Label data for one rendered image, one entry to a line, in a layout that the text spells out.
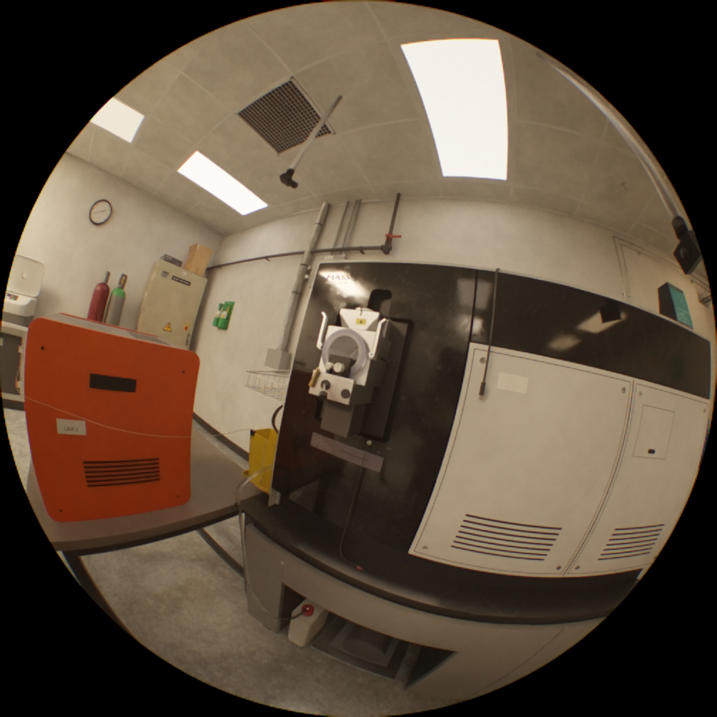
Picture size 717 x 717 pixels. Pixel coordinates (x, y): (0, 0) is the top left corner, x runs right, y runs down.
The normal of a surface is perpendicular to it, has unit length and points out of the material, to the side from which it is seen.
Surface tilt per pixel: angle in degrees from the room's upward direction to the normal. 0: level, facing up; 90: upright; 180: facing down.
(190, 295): 90
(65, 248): 90
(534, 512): 90
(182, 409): 90
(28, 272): 105
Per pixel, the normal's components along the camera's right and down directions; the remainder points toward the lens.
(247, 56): -0.22, 0.98
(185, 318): 0.89, 0.18
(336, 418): -0.41, -0.14
